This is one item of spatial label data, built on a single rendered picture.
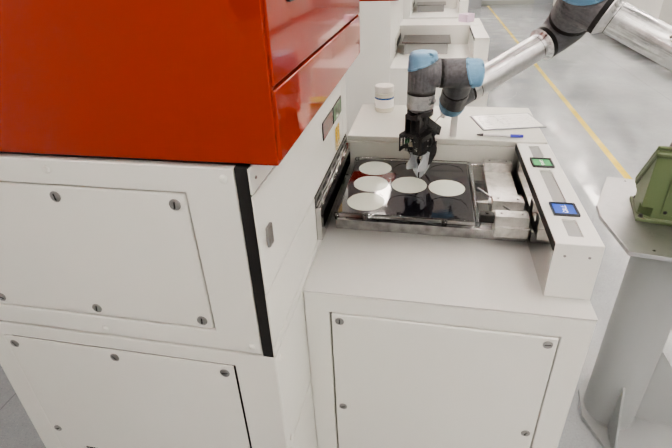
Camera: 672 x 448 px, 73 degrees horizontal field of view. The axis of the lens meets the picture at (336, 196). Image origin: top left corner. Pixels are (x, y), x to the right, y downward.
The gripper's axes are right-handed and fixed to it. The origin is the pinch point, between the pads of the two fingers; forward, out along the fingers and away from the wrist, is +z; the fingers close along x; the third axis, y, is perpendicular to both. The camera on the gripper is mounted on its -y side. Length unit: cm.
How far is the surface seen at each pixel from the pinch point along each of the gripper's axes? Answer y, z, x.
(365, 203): 22.7, 1.3, -4.5
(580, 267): 22, 1, 48
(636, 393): -25, 72, 70
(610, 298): -97, 91, 54
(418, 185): 5.7, 1.2, 2.5
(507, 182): -13.7, 3.3, 21.7
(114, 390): 88, 27, -29
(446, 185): 1.3, 1.3, 9.1
